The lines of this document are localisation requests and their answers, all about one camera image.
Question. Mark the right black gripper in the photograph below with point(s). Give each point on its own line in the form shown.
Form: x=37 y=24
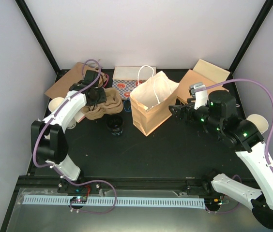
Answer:
x=188 y=108

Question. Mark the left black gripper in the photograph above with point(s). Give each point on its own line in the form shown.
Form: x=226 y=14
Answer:
x=102 y=98

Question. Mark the orange kraft paper bag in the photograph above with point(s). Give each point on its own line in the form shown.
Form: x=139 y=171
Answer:
x=150 y=101

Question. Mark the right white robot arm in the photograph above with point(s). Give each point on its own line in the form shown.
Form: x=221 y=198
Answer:
x=217 y=113

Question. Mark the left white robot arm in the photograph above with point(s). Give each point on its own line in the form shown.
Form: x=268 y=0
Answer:
x=48 y=143

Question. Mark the stack of pulp cup carriers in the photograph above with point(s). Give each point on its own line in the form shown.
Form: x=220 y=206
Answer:
x=113 y=105

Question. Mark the checkered printed paper bag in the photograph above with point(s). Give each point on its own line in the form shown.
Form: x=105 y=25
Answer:
x=127 y=78

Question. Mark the brown flat paper bag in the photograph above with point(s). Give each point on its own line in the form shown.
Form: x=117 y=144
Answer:
x=78 y=77

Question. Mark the left stack of paper cups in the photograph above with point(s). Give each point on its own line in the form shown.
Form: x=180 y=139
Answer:
x=54 y=103

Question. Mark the stack of paper cups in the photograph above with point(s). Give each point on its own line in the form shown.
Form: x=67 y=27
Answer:
x=260 y=122
x=54 y=103

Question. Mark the tan flat paper bag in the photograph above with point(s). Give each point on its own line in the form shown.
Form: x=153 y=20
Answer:
x=209 y=74

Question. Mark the right stack of paper cups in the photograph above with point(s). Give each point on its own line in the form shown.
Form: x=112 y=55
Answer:
x=260 y=122

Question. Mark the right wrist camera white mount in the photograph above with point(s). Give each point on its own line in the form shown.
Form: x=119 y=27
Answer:
x=199 y=92

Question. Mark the right black frame post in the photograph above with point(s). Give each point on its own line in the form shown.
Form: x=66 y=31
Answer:
x=267 y=6

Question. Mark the black frame post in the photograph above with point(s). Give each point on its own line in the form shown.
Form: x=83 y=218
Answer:
x=267 y=6
x=38 y=34

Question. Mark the left black frame post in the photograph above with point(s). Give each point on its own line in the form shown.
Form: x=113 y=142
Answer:
x=38 y=34

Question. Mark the blue slotted cable duct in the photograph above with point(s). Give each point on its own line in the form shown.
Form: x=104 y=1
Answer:
x=119 y=201

